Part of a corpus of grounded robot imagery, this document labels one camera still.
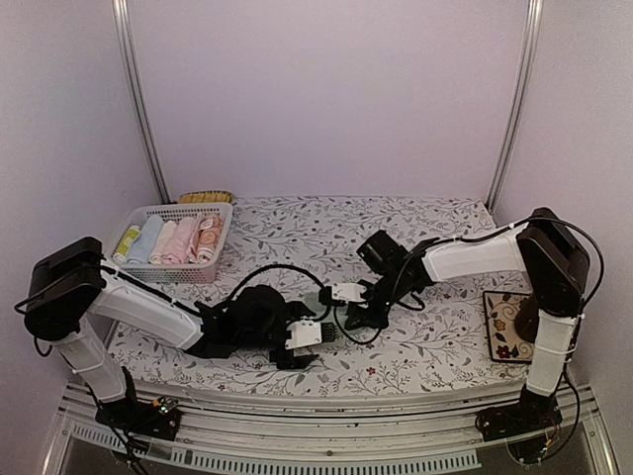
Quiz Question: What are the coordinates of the green towel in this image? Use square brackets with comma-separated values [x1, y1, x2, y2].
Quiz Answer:
[302, 292, 331, 322]

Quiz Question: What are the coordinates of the orange patterned towel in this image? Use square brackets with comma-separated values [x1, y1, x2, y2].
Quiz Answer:
[188, 213, 224, 264]

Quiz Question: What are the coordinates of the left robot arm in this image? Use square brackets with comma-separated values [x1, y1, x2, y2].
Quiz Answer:
[14, 237, 336, 429]

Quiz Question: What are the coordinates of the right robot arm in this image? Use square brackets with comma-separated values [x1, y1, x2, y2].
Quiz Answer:
[318, 208, 596, 431]

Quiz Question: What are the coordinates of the dark cylinder roll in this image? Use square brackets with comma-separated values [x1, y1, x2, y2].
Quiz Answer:
[514, 294, 539, 343]

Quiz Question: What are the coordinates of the floral tablecloth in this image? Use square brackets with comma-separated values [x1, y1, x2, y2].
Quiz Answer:
[109, 197, 527, 398]

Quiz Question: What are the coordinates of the pink rolled towel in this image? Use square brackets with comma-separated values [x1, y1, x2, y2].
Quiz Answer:
[162, 216, 200, 265]

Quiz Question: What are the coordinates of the white plastic basket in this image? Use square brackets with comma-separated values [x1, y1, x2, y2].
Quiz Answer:
[104, 203, 233, 284]

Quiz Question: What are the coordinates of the cream rolled towel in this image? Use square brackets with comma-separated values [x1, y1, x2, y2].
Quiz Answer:
[148, 220, 177, 265]

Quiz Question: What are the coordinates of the floral ceramic tray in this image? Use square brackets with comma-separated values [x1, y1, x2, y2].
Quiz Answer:
[483, 291, 534, 364]

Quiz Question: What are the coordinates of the woven straw brush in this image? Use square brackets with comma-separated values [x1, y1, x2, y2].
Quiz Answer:
[178, 190, 233, 204]

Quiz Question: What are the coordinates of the blue rolled towel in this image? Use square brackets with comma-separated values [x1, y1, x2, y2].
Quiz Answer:
[126, 215, 164, 265]

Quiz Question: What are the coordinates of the yellow rolled towel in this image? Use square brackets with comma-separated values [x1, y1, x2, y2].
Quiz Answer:
[113, 225, 140, 265]

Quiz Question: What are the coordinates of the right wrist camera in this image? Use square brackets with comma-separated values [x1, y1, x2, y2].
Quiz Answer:
[357, 230, 407, 276]

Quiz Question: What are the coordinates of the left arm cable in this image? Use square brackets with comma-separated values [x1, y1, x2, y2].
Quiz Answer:
[225, 264, 332, 323]

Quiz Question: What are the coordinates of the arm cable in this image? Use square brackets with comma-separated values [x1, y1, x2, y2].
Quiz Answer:
[333, 217, 604, 345]
[225, 264, 332, 323]

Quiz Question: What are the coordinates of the metal front rail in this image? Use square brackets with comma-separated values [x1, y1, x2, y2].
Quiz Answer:
[42, 383, 619, 475]

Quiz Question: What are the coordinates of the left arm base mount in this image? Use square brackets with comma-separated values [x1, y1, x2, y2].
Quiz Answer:
[96, 396, 182, 441]

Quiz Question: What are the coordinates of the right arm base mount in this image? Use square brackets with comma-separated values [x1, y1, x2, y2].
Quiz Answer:
[475, 393, 563, 441]

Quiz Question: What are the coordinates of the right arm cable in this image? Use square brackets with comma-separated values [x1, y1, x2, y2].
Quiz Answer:
[333, 217, 604, 345]

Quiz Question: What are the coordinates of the right metal frame post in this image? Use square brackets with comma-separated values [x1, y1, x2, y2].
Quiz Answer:
[485, 0, 544, 214]

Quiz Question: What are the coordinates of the metal frame post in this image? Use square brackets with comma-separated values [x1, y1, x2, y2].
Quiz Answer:
[112, 0, 171, 204]
[485, 0, 544, 214]

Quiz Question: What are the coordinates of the left metal frame post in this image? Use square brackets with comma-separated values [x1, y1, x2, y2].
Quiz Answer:
[112, 0, 171, 204]

